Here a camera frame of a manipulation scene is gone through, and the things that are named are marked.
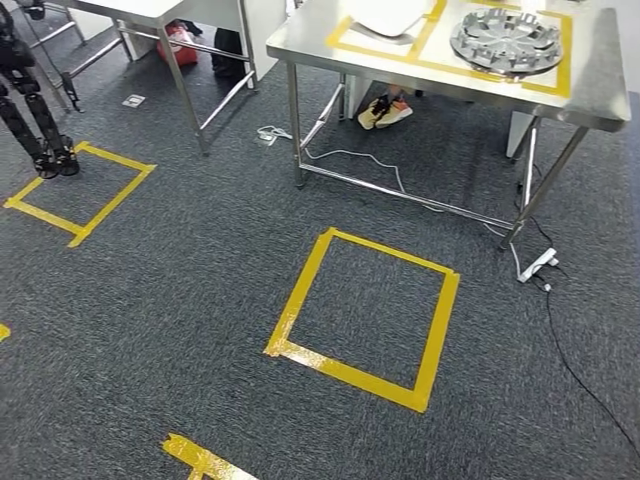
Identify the grey plastic wheel cover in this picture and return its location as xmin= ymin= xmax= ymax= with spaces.
xmin=450 ymin=7 xmax=565 ymax=75

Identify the white cabinet panel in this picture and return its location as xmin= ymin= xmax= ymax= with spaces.
xmin=239 ymin=0 xmax=288 ymax=84

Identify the black bag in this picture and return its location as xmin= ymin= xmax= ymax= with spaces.
xmin=210 ymin=27 xmax=247 ymax=82

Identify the white plastic mirror housing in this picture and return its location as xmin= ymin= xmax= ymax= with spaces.
xmin=345 ymin=0 xmax=436 ymax=39

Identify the red plastic bag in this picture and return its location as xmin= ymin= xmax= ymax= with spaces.
xmin=156 ymin=21 xmax=199 ymax=68

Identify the white power strip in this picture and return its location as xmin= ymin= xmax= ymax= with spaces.
xmin=516 ymin=247 xmax=560 ymax=285

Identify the black humanoid robot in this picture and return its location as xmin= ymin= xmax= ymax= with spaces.
xmin=0 ymin=0 xmax=84 ymax=180

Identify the white floor cable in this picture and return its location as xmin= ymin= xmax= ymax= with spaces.
xmin=256 ymin=124 xmax=522 ymax=278

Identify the black floor cable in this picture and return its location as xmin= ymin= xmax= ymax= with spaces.
xmin=513 ymin=162 xmax=640 ymax=446

